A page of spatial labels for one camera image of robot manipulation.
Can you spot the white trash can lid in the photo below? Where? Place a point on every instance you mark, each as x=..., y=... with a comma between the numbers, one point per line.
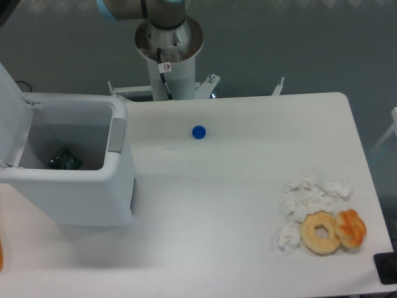
x=16, y=118

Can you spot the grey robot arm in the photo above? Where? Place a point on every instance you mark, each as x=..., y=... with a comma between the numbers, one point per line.
x=165, y=15

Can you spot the blue bottle cap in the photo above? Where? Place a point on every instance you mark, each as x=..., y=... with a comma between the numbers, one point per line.
x=199, y=132

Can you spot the white trash can body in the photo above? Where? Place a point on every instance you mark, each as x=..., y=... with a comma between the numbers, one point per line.
x=93, y=128

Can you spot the green packet in trash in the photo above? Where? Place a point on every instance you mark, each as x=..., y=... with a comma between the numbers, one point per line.
x=63, y=159

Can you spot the large crumpled white tissue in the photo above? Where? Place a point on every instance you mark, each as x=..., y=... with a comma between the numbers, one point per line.
x=308, y=195

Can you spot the small crumpled white tissue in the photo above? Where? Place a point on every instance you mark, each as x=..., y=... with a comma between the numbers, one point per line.
x=288, y=239

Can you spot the orange glazed twisted bun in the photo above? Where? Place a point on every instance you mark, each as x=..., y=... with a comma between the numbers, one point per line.
x=350, y=228

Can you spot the white stand at right edge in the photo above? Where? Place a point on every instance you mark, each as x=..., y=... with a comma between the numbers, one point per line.
x=384, y=142

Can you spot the black device at table edge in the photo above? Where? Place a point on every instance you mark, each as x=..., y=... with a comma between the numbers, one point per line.
x=386, y=267

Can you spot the orange object at left edge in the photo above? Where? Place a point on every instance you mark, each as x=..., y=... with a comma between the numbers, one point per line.
x=1, y=257

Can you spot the white table frame bracket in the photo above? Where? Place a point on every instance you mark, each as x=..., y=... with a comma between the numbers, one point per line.
x=204, y=90

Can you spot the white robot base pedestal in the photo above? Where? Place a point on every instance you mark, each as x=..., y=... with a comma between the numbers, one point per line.
x=170, y=58

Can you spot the plain ring donut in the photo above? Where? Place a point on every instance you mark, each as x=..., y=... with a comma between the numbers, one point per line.
x=318, y=233

